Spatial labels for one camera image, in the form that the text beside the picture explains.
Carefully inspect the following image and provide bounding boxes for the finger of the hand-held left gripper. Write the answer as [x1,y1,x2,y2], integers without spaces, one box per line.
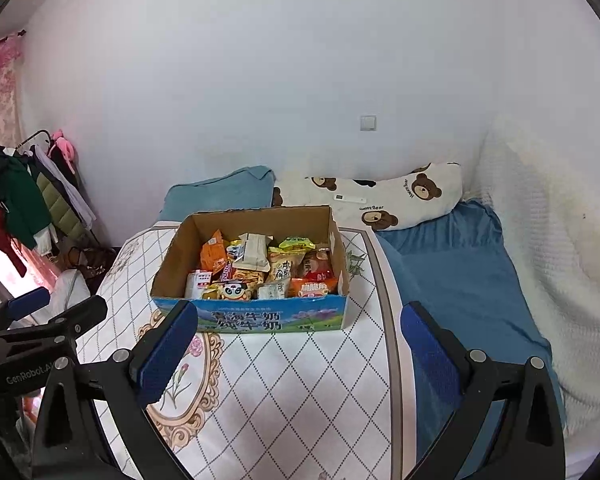
[0,287,51,333]
[0,295,109,348]

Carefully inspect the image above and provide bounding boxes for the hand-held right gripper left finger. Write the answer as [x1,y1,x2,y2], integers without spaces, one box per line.
[30,300,200,480]

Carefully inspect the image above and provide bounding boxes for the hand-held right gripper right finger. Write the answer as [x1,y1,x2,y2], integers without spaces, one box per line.
[400,301,566,480]

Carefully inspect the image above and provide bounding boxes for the cardboard box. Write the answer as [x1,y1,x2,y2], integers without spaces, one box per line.
[150,204,352,335]

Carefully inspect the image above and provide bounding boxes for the pile of assorted snacks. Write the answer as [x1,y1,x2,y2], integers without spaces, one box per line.
[184,229,340,301]

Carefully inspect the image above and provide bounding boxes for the brown bag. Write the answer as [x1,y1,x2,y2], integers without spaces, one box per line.
[66,244,117,282]

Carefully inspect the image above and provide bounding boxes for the red garment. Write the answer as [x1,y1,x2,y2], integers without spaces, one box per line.
[0,199,29,277]

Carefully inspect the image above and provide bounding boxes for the olive puffer vest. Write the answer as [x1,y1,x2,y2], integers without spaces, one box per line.
[32,162,86,241]

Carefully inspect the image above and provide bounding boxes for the green jacket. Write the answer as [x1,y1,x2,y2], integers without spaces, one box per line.
[0,151,54,251]

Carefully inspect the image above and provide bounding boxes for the bear print pillow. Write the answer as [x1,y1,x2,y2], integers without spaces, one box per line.
[271,162,464,232]

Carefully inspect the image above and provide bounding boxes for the pink plush toy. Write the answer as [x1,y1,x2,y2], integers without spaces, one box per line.
[50,129,79,174]

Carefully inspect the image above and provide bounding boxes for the blue pillow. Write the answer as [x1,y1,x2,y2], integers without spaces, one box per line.
[157,165,276,224]

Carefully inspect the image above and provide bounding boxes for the black clothes rack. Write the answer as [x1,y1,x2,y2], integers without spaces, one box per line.
[0,129,114,263]

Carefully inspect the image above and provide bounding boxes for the white knitted blanket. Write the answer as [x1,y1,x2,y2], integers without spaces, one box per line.
[472,114,600,463]

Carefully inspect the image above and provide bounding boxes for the pink floral curtain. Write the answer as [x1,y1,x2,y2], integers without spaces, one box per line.
[0,34,27,163]

